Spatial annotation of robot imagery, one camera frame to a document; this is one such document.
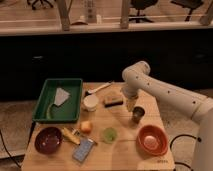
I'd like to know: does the orange fruit toy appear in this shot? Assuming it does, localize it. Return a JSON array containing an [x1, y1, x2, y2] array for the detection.
[[80, 121, 93, 134]]

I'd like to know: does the blue sponge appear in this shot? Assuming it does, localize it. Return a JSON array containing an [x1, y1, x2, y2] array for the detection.
[[72, 138, 94, 163]]

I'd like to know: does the black cable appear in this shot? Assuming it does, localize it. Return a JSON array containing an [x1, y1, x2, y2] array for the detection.
[[0, 129, 23, 169], [169, 133, 199, 171]]

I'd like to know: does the wooden block eraser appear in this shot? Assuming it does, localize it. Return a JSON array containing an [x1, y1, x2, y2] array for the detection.
[[104, 93, 123, 107]]

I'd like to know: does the grey cloth piece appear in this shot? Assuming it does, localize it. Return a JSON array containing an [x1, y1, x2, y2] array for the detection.
[[54, 88, 70, 106]]

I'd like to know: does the dark metal cup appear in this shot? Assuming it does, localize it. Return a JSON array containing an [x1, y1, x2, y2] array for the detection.
[[132, 106, 145, 123]]

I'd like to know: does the black cable left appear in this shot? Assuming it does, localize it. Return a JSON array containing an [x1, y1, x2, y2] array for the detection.
[[0, 129, 23, 169]]

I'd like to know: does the white egg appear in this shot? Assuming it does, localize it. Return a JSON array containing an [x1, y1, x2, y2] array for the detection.
[[144, 135, 159, 150]]

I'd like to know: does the white round container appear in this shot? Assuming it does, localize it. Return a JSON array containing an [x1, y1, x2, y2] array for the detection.
[[83, 95, 99, 112]]

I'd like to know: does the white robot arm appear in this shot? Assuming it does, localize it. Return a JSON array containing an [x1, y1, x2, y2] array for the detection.
[[121, 61, 213, 171]]

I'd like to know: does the wooden post middle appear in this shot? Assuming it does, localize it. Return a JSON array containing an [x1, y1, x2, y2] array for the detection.
[[120, 0, 130, 29]]

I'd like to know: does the wooden post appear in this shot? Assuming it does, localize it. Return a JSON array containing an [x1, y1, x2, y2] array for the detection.
[[56, 0, 70, 31], [120, 0, 130, 29]]

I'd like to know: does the green plastic tray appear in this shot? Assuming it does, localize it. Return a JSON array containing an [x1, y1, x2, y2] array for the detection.
[[33, 78, 83, 123]]

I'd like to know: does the wooden post left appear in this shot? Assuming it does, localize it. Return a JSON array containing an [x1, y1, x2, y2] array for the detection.
[[56, 0, 70, 31]]

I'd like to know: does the black office chair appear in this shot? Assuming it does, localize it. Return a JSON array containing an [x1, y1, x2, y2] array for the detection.
[[129, 0, 158, 23]]

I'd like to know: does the green vegetable toy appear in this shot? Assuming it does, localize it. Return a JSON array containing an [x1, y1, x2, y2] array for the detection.
[[46, 103, 54, 119]]

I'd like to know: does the black cable right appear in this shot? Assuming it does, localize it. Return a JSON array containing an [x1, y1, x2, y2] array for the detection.
[[169, 133, 199, 171]]

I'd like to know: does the green plastic cup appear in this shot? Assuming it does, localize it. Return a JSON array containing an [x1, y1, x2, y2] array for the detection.
[[102, 127, 117, 144]]

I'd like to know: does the white handled brush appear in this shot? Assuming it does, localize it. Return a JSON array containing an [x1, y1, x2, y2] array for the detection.
[[85, 81, 114, 96]]

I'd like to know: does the purple bowl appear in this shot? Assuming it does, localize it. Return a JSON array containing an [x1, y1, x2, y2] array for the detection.
[[34, 127, 63, 155]]

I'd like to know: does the orange bowl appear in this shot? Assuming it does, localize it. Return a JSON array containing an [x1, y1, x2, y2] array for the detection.
[[136, 125, 168, 156]]

